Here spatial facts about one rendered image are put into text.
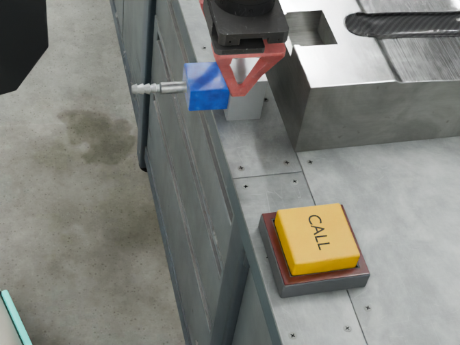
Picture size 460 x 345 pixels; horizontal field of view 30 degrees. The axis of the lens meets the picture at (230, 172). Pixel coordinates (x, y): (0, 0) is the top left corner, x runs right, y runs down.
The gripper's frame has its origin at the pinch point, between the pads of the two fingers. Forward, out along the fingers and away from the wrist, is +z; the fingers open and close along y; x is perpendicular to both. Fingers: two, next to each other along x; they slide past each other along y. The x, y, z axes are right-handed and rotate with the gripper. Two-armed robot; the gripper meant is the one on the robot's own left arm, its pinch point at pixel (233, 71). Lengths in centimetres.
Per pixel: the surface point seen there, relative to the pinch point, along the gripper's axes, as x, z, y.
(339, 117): -9.1, 0.1, -7.3
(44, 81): 19, 83, 91
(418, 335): -11.1, 5.0, -29.0
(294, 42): -6.6, -1.7, 2.0
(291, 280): -0.7, 2.7, -23.7
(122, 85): 1, 84, 88
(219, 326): -2.5, 46.5, -1.5
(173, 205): -2, 63, 34
